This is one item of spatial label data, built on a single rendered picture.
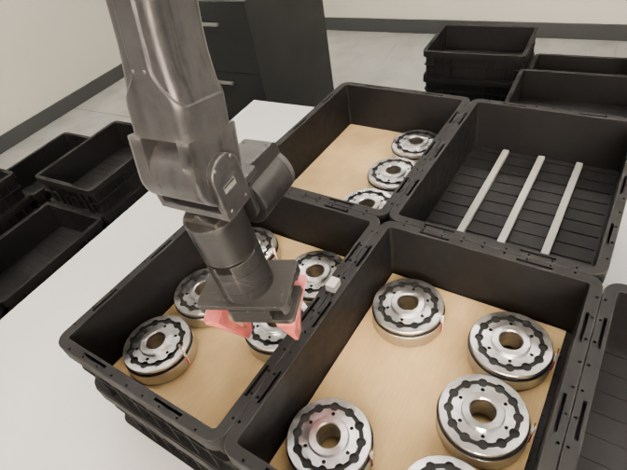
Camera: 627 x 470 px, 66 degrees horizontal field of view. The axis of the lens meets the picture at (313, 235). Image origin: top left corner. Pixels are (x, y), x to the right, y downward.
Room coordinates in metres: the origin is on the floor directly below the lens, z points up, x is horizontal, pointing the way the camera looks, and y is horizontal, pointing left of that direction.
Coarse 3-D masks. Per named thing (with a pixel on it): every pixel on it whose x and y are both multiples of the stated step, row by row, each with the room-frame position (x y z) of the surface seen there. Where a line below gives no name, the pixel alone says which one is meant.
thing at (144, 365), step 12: (144, 324) 0.50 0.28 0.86; (156, 324) 0.49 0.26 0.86; (168, 324) 0.49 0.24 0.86; (180, 324) 0.48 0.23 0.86; (132, 336) 0.48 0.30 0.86; (180, 336) 0.46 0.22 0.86; (132, 348) 0.45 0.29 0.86; (168, 348) 0.44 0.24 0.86; (132, 360) 0.43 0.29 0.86; (144, 360) 0.43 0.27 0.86; (156, 360) 0.42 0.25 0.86; (168, 360) 0.42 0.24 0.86; (144, 372) 0.41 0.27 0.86; (156, 372) 0.41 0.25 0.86
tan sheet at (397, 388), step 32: (448, 320) 0.41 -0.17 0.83; (352, 352) 0.39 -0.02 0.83; (384, 352) 0.38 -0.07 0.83; (416, 352) 0.37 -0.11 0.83; (448, 352) 0.36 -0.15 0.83; (320, 384) 0.35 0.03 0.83; (352, 384) 0.34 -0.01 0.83; (384, 384) 0.33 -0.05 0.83; (416, 384) 0.32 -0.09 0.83; (544, 384) 0.29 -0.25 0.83; (384, 416) 0.29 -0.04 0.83; (416, 416) 0.28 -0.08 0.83; (480, 416) 0.27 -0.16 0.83; (384, 448) 0.25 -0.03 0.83; (416, 448) 0.24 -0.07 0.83
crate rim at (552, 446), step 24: (432, 240) 0.49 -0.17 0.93; (456, 240) 0.47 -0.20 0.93; (360, 264) 0.46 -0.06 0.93; (528, 264) 0.40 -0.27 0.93; (600, 288) 0.34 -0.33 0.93; (312, 336) 0.36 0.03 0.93; (576, 336) 0.29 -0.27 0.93; (288, 360) 0.33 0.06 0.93; (576, 360) 0.26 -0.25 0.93; (264, 384) 0.31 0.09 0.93; (576, 384) 0.23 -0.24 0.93; (240, 432) 0.26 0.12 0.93; (552, 432) 0.19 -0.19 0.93; (240, 456) 0.23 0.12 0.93; (552, 456) 0.17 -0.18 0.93
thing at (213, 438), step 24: (288, 192) 0.66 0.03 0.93; (360, 216) 0.56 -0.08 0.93; (168, 240) 0.60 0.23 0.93; (360, 240) 0.51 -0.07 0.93; (144, 264) 0.55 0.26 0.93; (120, 288) 0.51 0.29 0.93; (96, 312) 0.47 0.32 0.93; (312, 312) 0.40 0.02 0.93; (72, 336) 0.44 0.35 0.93; (288, 336) 0.37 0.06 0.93; (96, 360) 0.39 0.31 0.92; (120, 384) 0.35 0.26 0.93; (168, 408) 0.31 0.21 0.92; (240, 408) 0.28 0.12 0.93; (192, 432) 0.27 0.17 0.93; (216, 432) 0.26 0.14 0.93
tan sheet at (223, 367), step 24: (288, 240) 0.66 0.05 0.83; (168, 312) 0.54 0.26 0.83; (216, 336) 0.47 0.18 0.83; (240, 336) 0.46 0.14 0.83; (120, 360) 0.46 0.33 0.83; (216, 360) 0.43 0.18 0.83; (240, 360) 0.42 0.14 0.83; (144, 384) 0.41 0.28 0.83; (168, 384) 0.40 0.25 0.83; (192, 384) 0.39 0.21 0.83; (216, 384) 0.39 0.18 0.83; (240, 384) 0.38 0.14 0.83; (192, 408) 0.36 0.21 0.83; (216, 408) 0.35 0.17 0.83
